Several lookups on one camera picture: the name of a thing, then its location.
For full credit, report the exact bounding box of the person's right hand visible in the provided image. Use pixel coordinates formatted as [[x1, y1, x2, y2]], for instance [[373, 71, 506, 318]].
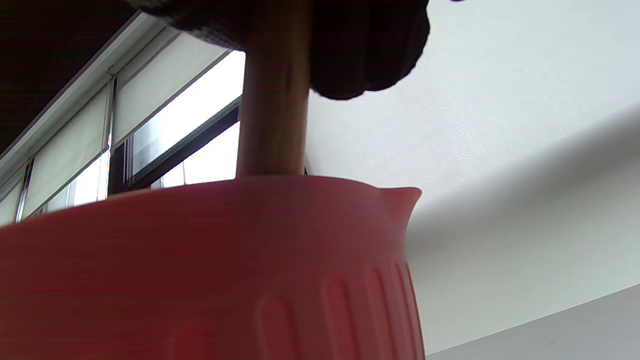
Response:
[[125, 0, 431, 101]]

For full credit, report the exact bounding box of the black window frame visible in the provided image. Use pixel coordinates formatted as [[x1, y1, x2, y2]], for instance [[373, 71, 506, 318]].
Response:
[[107, 75, 243, 196]]

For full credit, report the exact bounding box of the pink salad bowl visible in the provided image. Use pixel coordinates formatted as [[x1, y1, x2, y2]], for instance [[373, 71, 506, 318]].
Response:
[[0, 175, 427, 360]]

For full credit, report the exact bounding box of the cream roller blind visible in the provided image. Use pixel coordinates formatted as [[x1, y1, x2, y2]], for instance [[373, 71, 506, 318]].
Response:
[[112, 32, 233, 147], [21, 85, 112, 218]]

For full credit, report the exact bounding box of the grey whisk with wooden handle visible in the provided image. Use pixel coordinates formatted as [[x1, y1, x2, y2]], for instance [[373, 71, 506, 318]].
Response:
[[236, 0, 315, 178]]

